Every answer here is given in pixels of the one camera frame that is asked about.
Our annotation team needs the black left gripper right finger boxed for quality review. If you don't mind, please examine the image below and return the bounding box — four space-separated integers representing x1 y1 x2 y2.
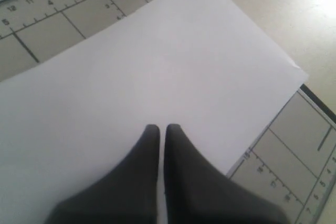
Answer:
164 124 290 223

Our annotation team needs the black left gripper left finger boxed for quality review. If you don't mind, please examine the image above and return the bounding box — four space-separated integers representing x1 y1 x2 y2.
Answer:
45 124 160 223

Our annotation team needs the white paper sheet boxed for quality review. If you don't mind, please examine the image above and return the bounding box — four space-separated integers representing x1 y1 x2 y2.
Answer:
1 0 308 223

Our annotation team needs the grey paper cutter base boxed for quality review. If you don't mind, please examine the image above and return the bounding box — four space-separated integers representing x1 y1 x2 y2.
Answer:
1 0 335 223

